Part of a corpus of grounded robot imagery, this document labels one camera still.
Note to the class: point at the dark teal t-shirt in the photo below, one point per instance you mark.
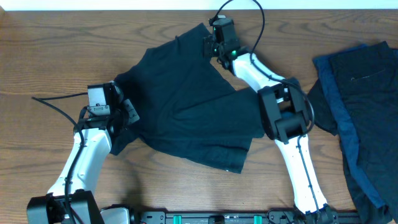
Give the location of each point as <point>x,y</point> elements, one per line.
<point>186,108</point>

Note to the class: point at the navy blue folded garment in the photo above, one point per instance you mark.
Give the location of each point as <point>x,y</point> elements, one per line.
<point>332,116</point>

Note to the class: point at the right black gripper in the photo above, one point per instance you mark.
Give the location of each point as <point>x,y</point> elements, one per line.
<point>208,47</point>

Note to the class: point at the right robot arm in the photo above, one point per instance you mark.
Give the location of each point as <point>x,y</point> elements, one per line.
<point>286,113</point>

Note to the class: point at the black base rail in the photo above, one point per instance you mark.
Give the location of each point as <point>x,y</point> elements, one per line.
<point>230,218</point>

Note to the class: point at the black folded garment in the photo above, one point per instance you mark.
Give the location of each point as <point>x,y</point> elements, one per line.
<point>367,81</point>

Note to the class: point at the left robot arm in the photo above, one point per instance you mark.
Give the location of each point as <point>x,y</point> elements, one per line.
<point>71,198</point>

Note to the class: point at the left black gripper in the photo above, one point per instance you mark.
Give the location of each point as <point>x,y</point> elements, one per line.
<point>130,109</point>

